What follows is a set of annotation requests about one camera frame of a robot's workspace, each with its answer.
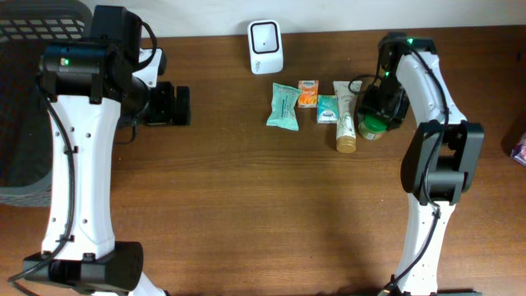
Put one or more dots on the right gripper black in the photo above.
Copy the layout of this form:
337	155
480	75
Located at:
392	117

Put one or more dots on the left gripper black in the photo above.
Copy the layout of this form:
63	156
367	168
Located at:
165	110

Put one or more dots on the green lid glass jar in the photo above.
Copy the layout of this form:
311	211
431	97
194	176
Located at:
371	128

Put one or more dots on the white cream tube gold cap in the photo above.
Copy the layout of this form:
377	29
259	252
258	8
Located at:
347	96

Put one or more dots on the teal tissue pack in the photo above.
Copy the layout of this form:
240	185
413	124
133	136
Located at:
327	109

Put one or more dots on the orange tissue pack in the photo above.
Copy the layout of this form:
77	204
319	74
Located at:
309	94

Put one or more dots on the teal pouch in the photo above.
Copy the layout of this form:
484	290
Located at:
283	103

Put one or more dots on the red purple snack package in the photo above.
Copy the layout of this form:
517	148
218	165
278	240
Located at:
518	152

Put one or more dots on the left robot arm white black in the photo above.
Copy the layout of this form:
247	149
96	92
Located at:
91	87

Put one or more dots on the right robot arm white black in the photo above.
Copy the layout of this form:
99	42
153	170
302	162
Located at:
441	159

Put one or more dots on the grey plastic mesh basket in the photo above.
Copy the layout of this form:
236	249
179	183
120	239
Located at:
27	27

